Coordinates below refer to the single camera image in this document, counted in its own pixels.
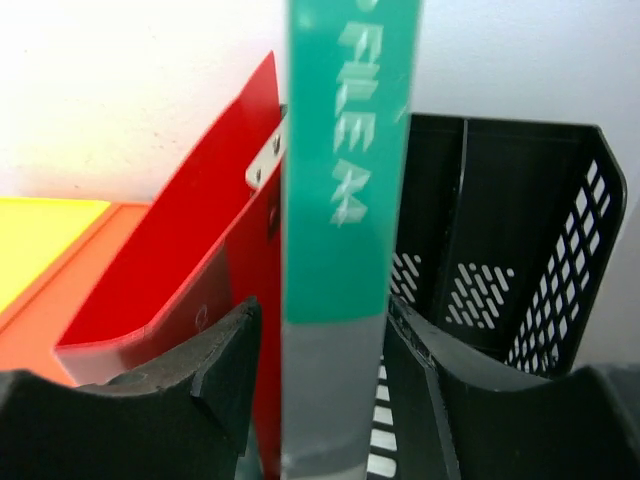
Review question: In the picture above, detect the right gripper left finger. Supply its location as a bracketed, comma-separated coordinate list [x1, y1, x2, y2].
[1, 297, 262, 479]

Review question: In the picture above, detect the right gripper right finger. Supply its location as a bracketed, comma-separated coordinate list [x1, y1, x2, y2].
[383, 298, 639, 479]

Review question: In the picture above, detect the red folder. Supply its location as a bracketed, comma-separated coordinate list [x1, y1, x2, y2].
[54, 56, 281, 479]

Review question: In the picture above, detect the orange drawer box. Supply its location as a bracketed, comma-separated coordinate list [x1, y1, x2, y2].
[1, 202, 148, 385]

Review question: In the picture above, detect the yellow drawer box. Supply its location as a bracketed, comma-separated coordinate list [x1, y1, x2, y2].
[1, 197, 111, 309]

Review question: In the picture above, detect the green notebook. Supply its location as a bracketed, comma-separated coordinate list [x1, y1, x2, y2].
[281, 1, 423, 479]

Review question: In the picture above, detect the black mesh file organizer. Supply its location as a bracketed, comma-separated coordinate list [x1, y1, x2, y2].
[371, 113, 626, 479]

